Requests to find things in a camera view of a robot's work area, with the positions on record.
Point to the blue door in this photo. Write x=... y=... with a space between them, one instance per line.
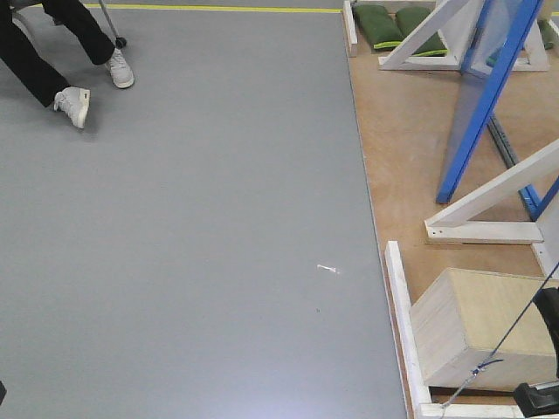
x=500 y=33

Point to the white debris on floor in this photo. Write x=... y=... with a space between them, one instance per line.
x=330 y=269

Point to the plywood base platform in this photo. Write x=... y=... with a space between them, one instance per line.
x=404 y=120

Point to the white sneaker near chair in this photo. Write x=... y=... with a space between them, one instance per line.
x=119 y=70

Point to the left green sandbag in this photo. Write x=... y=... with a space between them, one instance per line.
x=378 y=27

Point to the light wooden box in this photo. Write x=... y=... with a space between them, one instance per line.
x=464 y=316

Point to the white sneaker front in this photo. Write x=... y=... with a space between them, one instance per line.
x=74 y=102

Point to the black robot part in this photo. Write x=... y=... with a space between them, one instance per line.
x=539 y=396

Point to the white wooden front rail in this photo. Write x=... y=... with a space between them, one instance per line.
x=417 y=396

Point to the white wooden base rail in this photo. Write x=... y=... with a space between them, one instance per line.
x=350 y=30

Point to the white wooden door frame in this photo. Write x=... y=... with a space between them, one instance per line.
x=455 y=223

